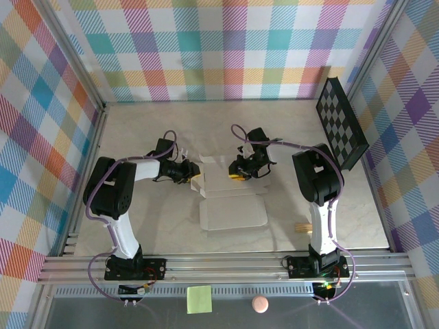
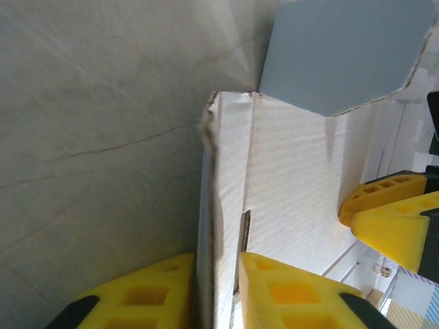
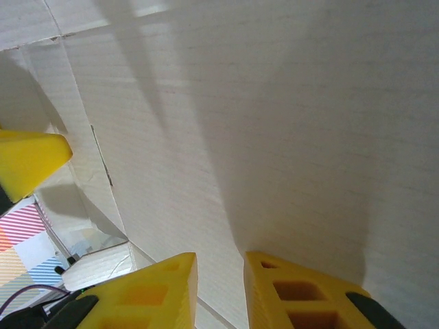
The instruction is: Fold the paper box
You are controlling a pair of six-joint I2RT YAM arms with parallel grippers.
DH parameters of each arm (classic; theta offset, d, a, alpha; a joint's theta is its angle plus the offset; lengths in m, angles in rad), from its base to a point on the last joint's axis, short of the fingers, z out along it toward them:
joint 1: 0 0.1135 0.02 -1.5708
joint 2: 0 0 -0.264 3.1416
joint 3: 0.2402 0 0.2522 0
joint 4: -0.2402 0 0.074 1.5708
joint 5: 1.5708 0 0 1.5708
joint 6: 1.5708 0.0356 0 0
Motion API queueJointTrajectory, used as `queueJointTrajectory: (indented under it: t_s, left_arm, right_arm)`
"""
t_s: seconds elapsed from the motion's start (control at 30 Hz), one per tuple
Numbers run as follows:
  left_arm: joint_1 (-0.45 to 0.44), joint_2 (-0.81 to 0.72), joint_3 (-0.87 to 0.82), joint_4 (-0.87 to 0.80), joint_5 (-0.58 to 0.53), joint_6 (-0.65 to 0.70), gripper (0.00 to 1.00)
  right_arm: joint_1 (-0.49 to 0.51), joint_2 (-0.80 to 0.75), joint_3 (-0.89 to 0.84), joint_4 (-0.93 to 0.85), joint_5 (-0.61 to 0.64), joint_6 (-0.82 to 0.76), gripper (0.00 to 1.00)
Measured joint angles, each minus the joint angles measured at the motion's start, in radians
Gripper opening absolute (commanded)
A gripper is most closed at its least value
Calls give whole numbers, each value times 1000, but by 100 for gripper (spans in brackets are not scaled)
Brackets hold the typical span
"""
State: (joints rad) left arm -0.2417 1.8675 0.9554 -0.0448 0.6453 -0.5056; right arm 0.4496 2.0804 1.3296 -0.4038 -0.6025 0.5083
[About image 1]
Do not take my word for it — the black checkerboard calibration board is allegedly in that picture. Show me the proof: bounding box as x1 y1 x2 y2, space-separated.
315 76 370 173

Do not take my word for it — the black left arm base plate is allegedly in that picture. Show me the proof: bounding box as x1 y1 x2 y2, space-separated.
104 257 168 282

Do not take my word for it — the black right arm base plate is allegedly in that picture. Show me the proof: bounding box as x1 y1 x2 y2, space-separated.
285 254 351 280

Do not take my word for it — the small circuit board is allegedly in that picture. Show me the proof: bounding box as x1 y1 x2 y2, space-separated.
117 284 152 297
313 281 340 300

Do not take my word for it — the white paper box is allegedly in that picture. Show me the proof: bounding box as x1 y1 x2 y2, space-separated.
189 154 270 232

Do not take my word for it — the aluminium side rail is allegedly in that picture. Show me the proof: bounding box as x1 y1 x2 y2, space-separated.
353 98 394 253
58 102 108 257

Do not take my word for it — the aluminium corner post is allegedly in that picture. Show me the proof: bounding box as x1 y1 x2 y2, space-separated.
32 0 107 112
345 0 412 101

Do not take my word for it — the green sticky note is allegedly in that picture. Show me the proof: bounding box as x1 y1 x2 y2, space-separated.
186 284 214 315

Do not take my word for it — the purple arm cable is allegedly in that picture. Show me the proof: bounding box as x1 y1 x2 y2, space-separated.
83 130 180 304
230 123 358 304

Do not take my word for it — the slotted metal strip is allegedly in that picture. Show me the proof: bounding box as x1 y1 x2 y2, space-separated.
54 287 317 297

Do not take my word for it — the pink round disc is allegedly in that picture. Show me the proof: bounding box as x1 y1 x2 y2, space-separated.
251 295 270 314

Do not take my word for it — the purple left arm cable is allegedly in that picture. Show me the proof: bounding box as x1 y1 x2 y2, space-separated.
83 130 180 304

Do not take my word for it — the aluminium mounting rail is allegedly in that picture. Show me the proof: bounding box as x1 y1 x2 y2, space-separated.
36 251 418 286

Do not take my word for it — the clear acrylic panel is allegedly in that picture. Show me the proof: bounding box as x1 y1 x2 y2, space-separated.
33 280 427 329

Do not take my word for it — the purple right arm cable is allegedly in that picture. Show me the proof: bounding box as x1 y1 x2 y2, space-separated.
230 123 358 304

